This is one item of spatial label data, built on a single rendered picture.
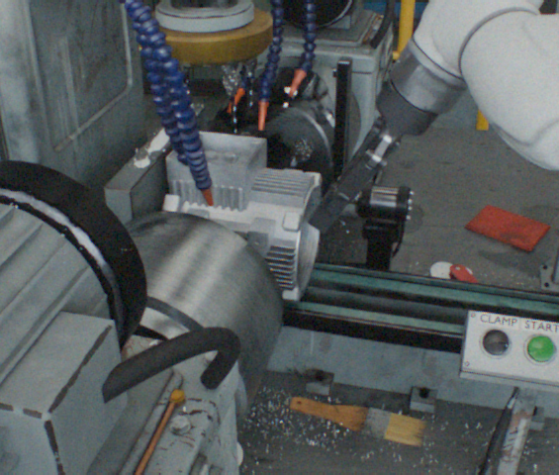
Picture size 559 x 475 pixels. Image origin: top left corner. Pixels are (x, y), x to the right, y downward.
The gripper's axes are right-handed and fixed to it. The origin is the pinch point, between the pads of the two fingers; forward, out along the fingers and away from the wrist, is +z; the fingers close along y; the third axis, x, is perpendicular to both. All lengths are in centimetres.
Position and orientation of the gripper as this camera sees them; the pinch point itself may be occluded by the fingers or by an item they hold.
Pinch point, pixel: (329, 208)
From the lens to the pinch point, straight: 100.1
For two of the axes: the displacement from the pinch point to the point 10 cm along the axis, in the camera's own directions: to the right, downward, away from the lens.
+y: -2.6, 5.1, -8.2
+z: -4.8, 6.7, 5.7
